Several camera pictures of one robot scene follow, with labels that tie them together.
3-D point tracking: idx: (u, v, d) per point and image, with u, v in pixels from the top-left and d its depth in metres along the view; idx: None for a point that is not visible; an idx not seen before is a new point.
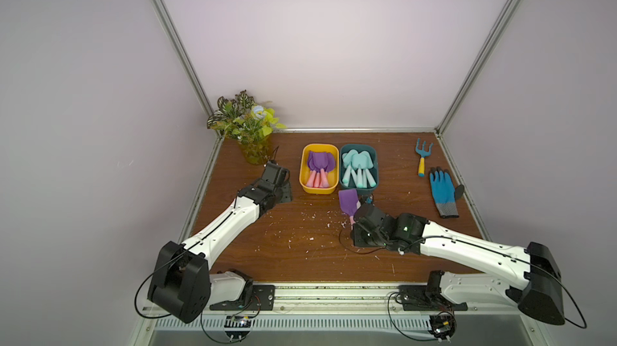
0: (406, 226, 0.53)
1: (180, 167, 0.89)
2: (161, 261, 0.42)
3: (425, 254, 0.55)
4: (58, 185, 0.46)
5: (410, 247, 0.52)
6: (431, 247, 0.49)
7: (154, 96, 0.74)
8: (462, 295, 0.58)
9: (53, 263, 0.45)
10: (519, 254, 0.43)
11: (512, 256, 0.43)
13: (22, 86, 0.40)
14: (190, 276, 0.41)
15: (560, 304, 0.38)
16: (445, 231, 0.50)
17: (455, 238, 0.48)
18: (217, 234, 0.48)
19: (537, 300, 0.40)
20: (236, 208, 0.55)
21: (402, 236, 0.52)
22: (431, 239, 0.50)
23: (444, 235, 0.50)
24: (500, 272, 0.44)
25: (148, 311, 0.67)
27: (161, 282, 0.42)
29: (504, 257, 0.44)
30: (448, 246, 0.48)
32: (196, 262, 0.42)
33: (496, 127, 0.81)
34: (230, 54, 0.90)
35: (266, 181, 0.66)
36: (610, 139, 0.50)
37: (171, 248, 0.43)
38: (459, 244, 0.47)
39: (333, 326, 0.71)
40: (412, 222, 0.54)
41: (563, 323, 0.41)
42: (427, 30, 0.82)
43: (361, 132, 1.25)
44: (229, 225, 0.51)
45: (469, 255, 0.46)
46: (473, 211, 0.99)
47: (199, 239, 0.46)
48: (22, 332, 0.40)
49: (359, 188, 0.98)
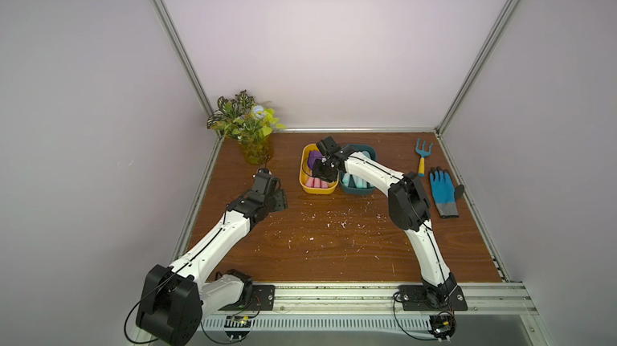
0: (343, 150, 0.74)
1: (179, 167, 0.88)
2: (148, 286, 0.41)
3: (347, 170, 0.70)
4: (58, 185, 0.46)
5: (341, 164, 0.74)
6: (349, 164, 0.70)
7: (154, 95, 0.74)
8: (423, 268, 0.66)
9: (52, 264, 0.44)
10: (396, 173, 0.61)
11: (391, 173, 0.62)
13: (22, 87, 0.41)
14: (178, 300, 0.39)
15: (407, 209, 0.57)
16: (363, 156, 0.70)
17: (365, 160, 0.68)
18: (207, 252, 0.47)
19: (394, 205, 0.59)
20: (226, 224, 0.54)
21: (338, 155, 0.73)
22: (349, 158, 0.70)
23: (359, 158, 0.69)
24: (381, 183, 0.62)
25: (138, 335, 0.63)
27: (149, 309, 0.41)
29: (386, 173, 0.62)
30: (359, 164, 0.68)
32: (185, 285, 0.41)
33: (497, 128, 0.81)
34: (230, 53, 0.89)
35: (255, 192, 0.65)
36: (609, 138, 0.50)
37: (158, 272, 0.42)
38: (367, 163, 0.67)
39: (334, 326, 0.71)
40: (349, 149, 0.74)
41: (414, 227, 0.59)
42: (428, 30, 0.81)
43: (362, 132, 1.25)
44: (218, 243, 0.50)
45: (369, 168, 0.65)
46: (473, 211, 0.99)
47: (189, 260, 0.45)
48: (23, 331, 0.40)
49: (359, 188, 0.98)
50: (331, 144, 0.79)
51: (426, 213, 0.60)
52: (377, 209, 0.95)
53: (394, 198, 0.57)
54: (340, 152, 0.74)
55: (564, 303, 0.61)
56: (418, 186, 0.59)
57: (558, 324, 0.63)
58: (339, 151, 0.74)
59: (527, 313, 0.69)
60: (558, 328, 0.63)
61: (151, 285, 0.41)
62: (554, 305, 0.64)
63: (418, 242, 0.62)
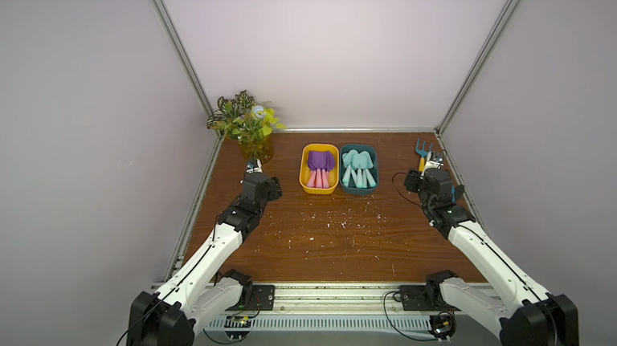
0: (451, 210, 0.57)
1: (179, 167, 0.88)
2: (134, 315, 0.40)
3: (450, 241, 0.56)
4: (59, 184, 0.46)
5: (443, 227, 0.57)
6: (457, 234, 0.53)
7: (153, 95, 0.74)
8: (451, 288, 0.61)
9: (54, 264, 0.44)
10: (536, 286, 0.42)
11: (527, 285, 0.42)
13: (23, 86, 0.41)
14: (166, 330, 0.38)
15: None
16: (484, 235, 0.51)
17: (487, 242, 0.50)
18: (195, 274, 0.45)
19: (522, 333, 0.40)
20: (215, 239, 0.52)
21: (445, 213, 0.57)
22: (462, 228, 0.53)
23: (480, 234, 0.51)
24: (504, 287, 0.44)
25: None
27: (136, 336, 0.40)
29: (518, 279, 0.43)
30: (475, 242, 0.50)
32: (172, 313, 0.39)
33: (496, 128, 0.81)
34: (230, 53, 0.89)
35: (246, 198, 0.60)
36: (610, 138, 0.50)
37: (145, 299, 0.41)
38: (488, 247, 0.49)
39: (334, 326, 0.71)
40: (463, 213, 0.56)
41: None
42: (428, 30, 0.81)
43: (361, 132, 1.25)
44: (206, 263, 0.47)
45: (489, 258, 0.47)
46: (473, 211, 0.99)
47: (175, 285, 0.43)
48: (24, 331, 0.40)
49: (359, 188, 0.98)
50: (446, 192, 0.58)
51: None
52: (377, 209, 0.95)
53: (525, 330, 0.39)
54: (447, 211, 0.57)
55: None
56: (569, 321, 0.40)
57: None
58: (447, 209, 0.58)
59: None
60: None
61: (137, 314, 0.39)
62: None
63: (476, 301, 0.54)
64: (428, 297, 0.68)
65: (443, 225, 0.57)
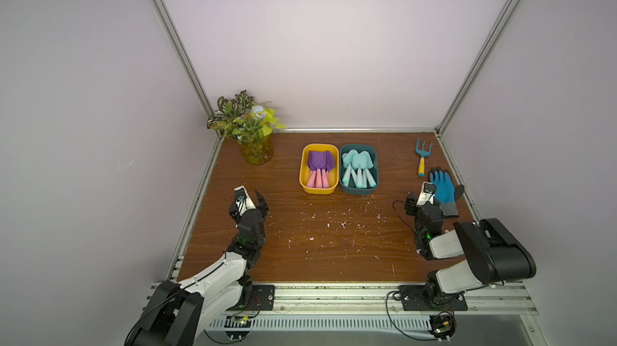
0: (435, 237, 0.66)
1: (179, 167, 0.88)
2: (154, 301, 0.44)
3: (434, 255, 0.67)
4: (59, 184, 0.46)
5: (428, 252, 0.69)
6: (433, 242, 0.67)
7: (153, 95, 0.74)
8: (445, 278, 0.63)
9: (53, 265, 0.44)
10: None
11: None
13: (22, 85, 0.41)
14: (185, 313, 0.42)
15: (480, 243, 0.47)
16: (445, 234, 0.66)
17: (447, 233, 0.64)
18: (212, 277, 0.52)
19: (464, 242, 0.50)
20: (227, 258, 0.60)
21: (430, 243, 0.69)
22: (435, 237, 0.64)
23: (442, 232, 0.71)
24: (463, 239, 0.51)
25: None
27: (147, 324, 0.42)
29: None
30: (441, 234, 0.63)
32: (193, 299, 0.44)
33: (496, 128, 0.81)
34: (230, 53, 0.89)
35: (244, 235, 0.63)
36: (610, 138, 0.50)
37: (167, 286, 0.45)
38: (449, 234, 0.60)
39: (335, 326, 0.71)
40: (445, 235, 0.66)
41: (494, 272, 0.43)
42: (427, 30, 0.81)
43: (361, 132, 1.25)
44: (222, 270, 0.55)
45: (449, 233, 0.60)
46: (473, 211, 0.99)
47: (195, 280, 0.50)
48: (25, 331, 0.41)
49: (359, 188, 0.98)
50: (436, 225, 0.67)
51: (519, 269, 0.44)
52: (377, 209, 0.95)
53: (463, 235, 0.51)
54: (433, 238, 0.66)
55: (562, 302, 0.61)
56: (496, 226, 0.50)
57: (557, 323, 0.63)
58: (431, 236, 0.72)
59: (527, 314, 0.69)
60: (557, 328, 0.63)
61: (160, 299, 0.44)
62: (553, 305, 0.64)
63: (468, 282, 0.54)
64: (428, 295, 0.68)
65: (428, 254, 0.69)
